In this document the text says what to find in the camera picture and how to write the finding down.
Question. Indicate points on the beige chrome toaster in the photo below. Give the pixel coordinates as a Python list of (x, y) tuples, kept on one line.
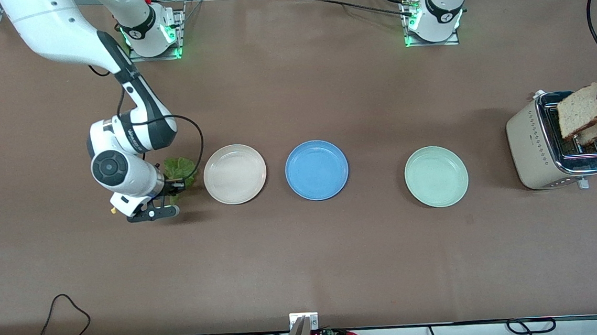
[(531, 146)]

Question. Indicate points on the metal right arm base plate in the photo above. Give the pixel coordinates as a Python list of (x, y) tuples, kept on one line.
[(157, 57)]

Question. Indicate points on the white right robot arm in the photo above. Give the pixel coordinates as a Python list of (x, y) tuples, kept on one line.
[(58, 32)]

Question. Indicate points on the green lettuce leaf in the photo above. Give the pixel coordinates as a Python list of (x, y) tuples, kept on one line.
[(183, 167)]

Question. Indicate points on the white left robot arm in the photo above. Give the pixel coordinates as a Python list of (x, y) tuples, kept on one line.
[(439, 5)]

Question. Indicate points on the beige plate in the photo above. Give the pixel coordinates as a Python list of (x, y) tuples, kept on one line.
[(235, 174)]

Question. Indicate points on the toasted bread slice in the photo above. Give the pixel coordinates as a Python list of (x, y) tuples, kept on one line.
[(581, 108), (593, 135)]

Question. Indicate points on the small metal table bracket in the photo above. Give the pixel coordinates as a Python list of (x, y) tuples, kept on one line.
[(312, 320)]

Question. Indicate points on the light green plate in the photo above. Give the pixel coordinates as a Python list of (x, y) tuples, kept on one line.
[(436, 177)]

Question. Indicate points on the blue plate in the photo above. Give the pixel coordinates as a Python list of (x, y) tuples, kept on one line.
[(316, 170)]

